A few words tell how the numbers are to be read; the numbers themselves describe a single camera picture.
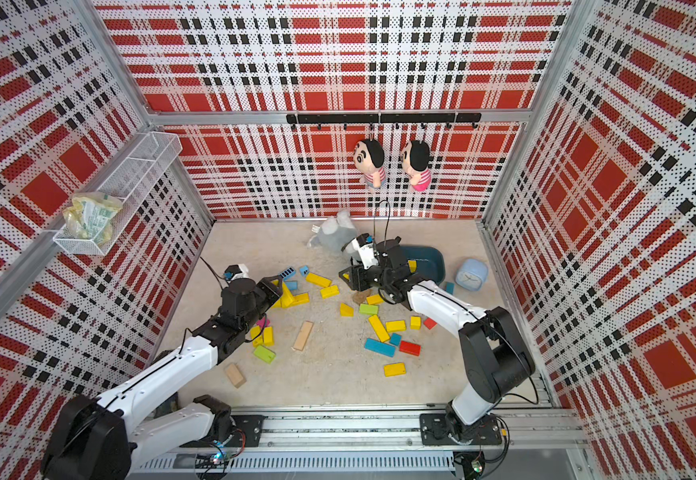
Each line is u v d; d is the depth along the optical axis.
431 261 1.08
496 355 0.45
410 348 0.88
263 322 0.72
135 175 0.82
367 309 0.96
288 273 1.04
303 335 0.91
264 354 0.86
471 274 0.96
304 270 1.04
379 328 0.91
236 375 0.82
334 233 1.07
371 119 0.89
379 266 0.80
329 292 0.99
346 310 0.95
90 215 0.63
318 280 1.02
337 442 0.73
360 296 0.96
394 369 0.84
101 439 0.39
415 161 0.94
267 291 0.73
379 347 0.88
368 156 0.91
